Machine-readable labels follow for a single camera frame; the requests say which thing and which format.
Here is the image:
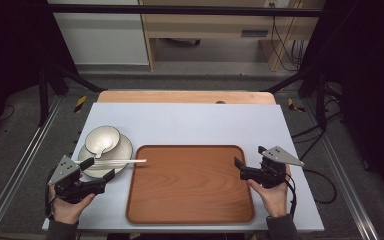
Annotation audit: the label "white ceramic spoon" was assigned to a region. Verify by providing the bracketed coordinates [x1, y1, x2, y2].
[94, 136, 115, 160]

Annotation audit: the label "black hanging desk cables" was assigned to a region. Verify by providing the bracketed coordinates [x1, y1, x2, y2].
[269, 14, 307, 73]

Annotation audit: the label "silver metal floor rail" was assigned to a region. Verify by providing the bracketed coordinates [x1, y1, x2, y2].
[303, 99, 381, 240]
[0, 96, 64, 240]

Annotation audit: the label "black horizontal frame bar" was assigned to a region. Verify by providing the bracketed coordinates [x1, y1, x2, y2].
[46, 3, 335, 19]

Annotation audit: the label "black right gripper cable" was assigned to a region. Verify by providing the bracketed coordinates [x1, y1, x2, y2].
[283, 174, 298, 218]

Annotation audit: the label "person's right hand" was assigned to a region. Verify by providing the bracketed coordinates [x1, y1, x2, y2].
[246, 164, 293, 219]

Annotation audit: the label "light wooden desk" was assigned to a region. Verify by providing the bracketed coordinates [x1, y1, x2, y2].
[138, 0, 326, 73]

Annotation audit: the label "black floor cable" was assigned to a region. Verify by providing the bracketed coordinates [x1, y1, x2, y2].
[300, 168, 339, 205]

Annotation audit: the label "yellow black floor tape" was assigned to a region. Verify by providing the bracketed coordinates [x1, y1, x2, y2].
[73, 95, 88, 114]
[286, 97, 307, 114]

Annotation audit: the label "brown wooden tray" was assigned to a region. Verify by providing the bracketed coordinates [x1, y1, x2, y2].
[125, 144, 256, 225]

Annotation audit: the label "black metal stand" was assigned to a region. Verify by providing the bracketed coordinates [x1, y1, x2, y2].
[263, 66, 330, 132]
[37, 59, 105, 127]

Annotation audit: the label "light wooden table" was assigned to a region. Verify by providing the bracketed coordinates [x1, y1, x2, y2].
[97, 89, 277, 106]

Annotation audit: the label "white ceramic plate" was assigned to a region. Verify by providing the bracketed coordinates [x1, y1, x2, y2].
[77, 133, 134, 179]

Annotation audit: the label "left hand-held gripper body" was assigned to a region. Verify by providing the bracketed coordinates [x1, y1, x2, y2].
[47, 154, 107, 205]

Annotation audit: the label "person's left hand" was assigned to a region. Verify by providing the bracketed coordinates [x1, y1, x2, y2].
[48, 184, 96, 225]

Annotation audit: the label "white cabinet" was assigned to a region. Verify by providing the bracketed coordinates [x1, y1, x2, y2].
[47, 0, 150, 66]

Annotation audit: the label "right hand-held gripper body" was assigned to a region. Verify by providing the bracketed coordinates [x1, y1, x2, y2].
[239, 145, 305, 190]

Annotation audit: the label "white ceramic bowl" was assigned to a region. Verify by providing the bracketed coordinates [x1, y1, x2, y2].
[84, 125, 122, 158]

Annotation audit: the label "white chopstick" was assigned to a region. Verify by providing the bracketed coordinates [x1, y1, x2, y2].
[74, 158, 148, 164]
[85, 162, 135, 168]

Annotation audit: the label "black curtain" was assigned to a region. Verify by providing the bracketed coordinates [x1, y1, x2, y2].
[0, 0, 78, 143]
[299, 0, 384, 209]

